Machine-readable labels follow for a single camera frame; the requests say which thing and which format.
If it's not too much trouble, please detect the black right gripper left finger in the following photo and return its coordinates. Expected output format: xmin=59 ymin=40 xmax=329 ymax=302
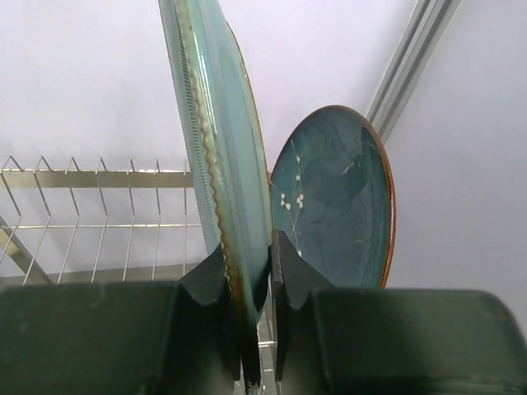
xmin=1 ymin=251 xmax=240 ymax=394

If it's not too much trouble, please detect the stainless steel dish rack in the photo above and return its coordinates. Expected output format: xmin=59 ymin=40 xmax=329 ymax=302
xmin=0 ymin=155 xmax=285 ymax=395

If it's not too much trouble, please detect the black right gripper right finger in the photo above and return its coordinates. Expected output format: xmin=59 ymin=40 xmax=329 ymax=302
xmin=273 ymin=231 xmax=526 ymax=394

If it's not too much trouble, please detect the dark teal floral plate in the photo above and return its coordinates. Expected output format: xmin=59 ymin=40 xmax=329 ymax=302
xmin=270 ymin=105 xmax=396 ymax=288

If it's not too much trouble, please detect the light teal plate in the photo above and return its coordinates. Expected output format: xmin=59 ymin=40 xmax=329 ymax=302
xmin=159 ymin=1 xmax=273 ymax=394

